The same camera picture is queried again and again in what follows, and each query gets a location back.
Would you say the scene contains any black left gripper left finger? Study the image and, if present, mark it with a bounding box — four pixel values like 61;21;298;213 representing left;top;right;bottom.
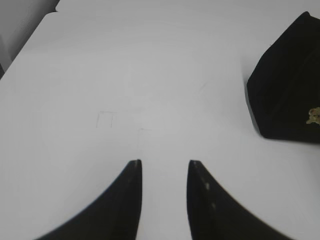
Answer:
40;159;143;240

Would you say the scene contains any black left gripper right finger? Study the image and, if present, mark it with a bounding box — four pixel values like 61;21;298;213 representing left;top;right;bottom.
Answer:
187;160;288;240

